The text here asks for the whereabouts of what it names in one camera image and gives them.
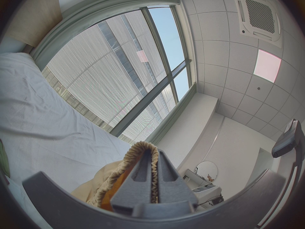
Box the tan drawstring shorts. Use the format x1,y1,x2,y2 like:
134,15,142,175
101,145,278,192
71,141,160,210

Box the green garment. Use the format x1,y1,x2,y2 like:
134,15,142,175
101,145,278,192
0,139,10,179

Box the round wall mirror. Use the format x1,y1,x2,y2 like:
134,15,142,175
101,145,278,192
195,161,218,182

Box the bed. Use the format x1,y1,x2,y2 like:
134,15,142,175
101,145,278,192
0,0,135,225

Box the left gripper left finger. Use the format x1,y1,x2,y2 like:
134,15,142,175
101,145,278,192
110,149,154,216

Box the white ceiling air conditioner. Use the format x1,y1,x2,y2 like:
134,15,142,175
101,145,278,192
230,0,284,48

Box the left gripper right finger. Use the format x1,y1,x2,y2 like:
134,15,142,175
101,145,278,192
157,149,199,211

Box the square ceiling light panel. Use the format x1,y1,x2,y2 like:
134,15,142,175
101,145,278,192
253,49,283,83

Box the window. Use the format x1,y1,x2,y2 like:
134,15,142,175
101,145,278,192
42,5,193,144

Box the white dressing table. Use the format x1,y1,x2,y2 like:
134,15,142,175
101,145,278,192
183,168,215,188

